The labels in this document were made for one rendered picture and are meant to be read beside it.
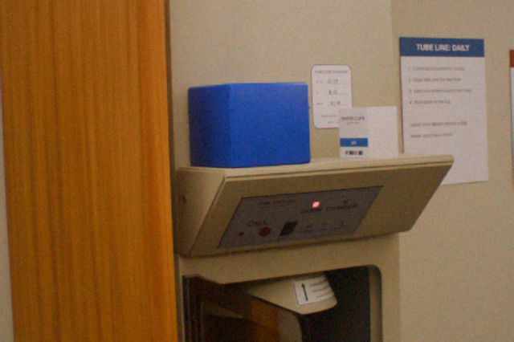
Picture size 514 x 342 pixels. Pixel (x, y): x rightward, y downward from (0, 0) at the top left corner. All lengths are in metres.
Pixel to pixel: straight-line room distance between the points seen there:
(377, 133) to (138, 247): 0.32
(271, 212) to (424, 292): 0.85
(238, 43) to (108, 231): 0.27
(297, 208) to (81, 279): 0.28
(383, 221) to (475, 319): 0.80
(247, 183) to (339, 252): 0.24
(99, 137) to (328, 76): 0.30
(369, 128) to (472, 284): 0.88
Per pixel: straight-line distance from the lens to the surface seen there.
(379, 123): 1.26
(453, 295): 2.04
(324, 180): 1.19
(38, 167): 1.41
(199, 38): 1.23
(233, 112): 1.12
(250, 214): 1.18
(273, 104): 1.15
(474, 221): 2.06
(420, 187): 1.30
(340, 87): 1.33
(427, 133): 1.97
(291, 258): 1.29
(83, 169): 1.25
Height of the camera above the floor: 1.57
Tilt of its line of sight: 3 degrees down
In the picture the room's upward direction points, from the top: 2 degrees counter-clockwise
